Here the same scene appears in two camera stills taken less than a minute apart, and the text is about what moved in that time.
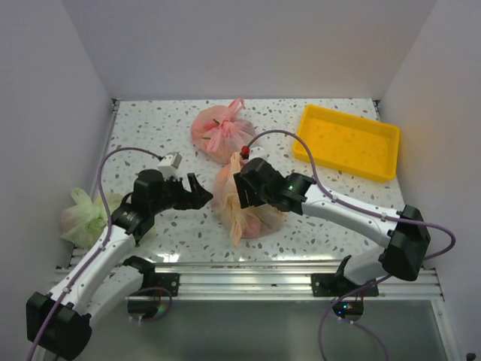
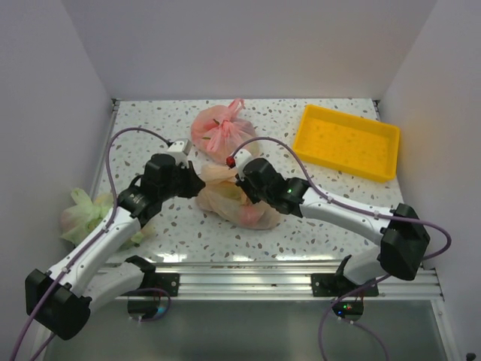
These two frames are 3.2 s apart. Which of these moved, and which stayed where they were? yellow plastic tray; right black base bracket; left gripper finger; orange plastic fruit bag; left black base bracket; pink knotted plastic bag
Moved: left gripper finger; orange plastic fruit bag
Stayed: left black base bracket; right black base bracket; pink knotted plastic bag; yellow plastic tray
